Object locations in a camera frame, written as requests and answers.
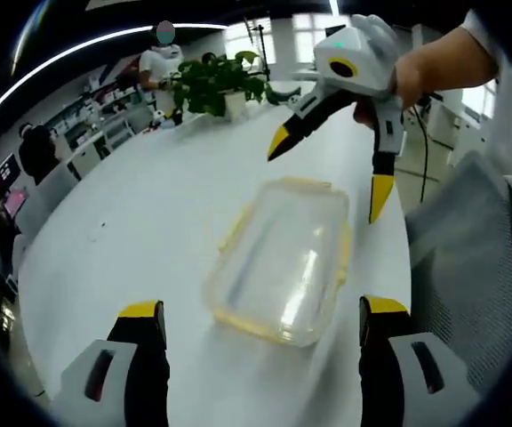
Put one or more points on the white storage shelf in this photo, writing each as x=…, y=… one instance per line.
x=93, y=126

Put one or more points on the black tripod stand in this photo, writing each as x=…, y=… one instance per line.
x=261, y=49

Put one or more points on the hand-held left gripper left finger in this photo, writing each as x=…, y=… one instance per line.
x=140, y=356

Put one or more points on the person's right hand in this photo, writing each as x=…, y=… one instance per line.
x=409, y=75

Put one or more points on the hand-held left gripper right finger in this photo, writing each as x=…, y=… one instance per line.
x=385, y=356

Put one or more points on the white plant pot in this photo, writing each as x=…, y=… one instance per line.
x=234, y=105

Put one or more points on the green potted plant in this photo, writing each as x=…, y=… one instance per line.
x=213, y=84

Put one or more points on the clear plastic food container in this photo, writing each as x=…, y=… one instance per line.
x=282, y=262

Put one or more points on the computer monitor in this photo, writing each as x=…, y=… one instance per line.
x=5, y=184

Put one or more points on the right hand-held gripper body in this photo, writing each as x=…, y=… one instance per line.
x=357, y=62

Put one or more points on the grey mesh office chair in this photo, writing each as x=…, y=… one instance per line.
x=465, y=276

